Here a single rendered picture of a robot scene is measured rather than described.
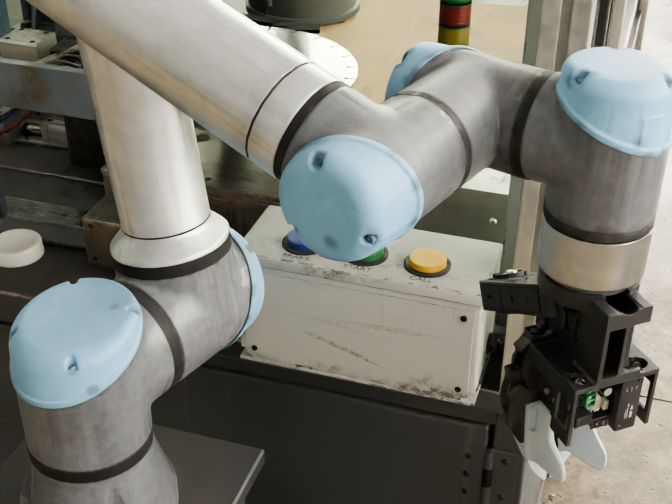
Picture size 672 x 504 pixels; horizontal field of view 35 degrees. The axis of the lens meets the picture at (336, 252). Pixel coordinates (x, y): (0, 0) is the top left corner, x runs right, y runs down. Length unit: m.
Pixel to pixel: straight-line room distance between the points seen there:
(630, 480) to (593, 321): 1.52
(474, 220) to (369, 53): 0.82
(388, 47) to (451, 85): 1.41
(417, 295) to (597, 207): 0.46
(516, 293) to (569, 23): 0.30
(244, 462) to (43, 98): 0.57
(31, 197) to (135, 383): 0.70
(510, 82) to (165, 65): 0.22
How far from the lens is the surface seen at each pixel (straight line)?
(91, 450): 0.98
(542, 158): 0.70
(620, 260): 0.73
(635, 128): 0.68
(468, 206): 1.31
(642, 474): 2.27
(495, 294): 0.85
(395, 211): 0.62
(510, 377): 0.82
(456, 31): 1.51
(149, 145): 0.96
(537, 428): 0.85
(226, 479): 1.11
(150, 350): 0.97
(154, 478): 1.04
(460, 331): 1.14
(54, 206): 1.58
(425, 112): 0.67
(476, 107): 0.70
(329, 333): 1.19
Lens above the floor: 1.52
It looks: 32 degrees down
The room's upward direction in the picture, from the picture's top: straight up
